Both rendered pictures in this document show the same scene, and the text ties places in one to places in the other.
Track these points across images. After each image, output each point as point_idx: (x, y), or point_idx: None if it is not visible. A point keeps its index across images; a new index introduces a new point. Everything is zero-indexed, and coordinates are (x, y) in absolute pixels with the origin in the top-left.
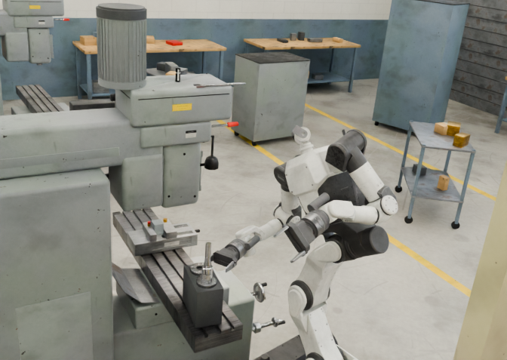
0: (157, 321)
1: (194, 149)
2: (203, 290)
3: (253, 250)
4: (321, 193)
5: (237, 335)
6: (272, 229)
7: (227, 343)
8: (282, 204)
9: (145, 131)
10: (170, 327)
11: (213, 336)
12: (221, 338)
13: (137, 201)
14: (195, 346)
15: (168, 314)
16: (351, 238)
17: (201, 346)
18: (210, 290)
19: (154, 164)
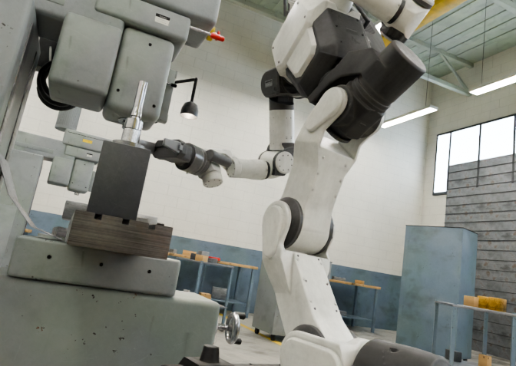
0: (47, 272)
1: (163, 45)
2: (115, 142)
3: (220, 175)
4: (318, 26)
5: (158, 245)
6: (253, 163)
7: (137, 253)
8: (270, 138)
9: None
10: (69, 298)
11: (110, 224)
12: (127, 236)
13: (71, 71)
14: (71, 229)
15: (70, 267)
16: (363, 61)
17: (84, 233)
18: (127, 146)
19: (107, 34)
